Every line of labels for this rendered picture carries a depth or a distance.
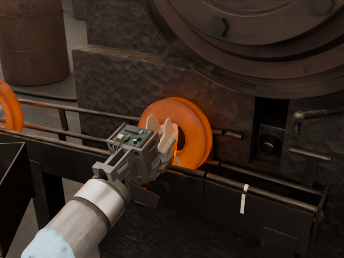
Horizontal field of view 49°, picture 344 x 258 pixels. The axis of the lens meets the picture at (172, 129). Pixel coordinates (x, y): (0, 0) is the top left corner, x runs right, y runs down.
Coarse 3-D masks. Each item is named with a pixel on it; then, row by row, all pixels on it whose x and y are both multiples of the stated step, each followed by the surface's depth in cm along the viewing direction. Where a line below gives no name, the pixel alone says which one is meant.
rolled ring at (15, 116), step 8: (0, 80) 96; (0, 88) 95; (8, 88) 96; (0, 96) 95; (8, 96) 95; (8, 104) 95; (16, 104) 96; (8, 112) 96; (16, 112) 97; (8, 120) 97; (16, 120) 97; (8, 128) 99; (16, 128) 99
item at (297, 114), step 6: (330, 108) 54; (336, 108) 50; (342, 108) 51; (294, 114) 45; (300, 114) 45; (306, 114) 46; (312, 114) 46; (318, 114) 47; (324, 114) 48; (330, 114) 49; (336, 114) 50; (300, 120) 45; (294, 126) 49; (300, 126) 50; (294, 132) 47; (294, 138) 47
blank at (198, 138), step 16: (144, 112) 75; (160, 112) 73; (176, 112) 72; (192, 112) 70; (192, 128) 71; (208, 128) 71; (192, 144) 72; (208, 144) 71; (176, 160) 74; (192, 160) 72
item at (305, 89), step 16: (144, 0) 61; (160, 16) 60; (160, 32) 61; (176, 48) 61; (192, 64) 61; (208, 64) 59; (224, 80) 59; (240, 80) 57; (256, 80) 56; (272, 80) 55; (288, 80) 54; (304, 80) 52; (320, 80) 51; (336, 80) 50; (256, 96) 57; (272, 96) 56; (288, 96) 54; (304, 96) 53
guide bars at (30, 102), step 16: (64, 112) 96; (80, 112) 92; (96, 112) 89; (32, 128) 101; (48, 128) 98; (64, 128) 98; (208, 160) 75; (240, 176) 73; (256, 176) 70; (304, 176) 68; (304, 192) 66; (320, 192) 65
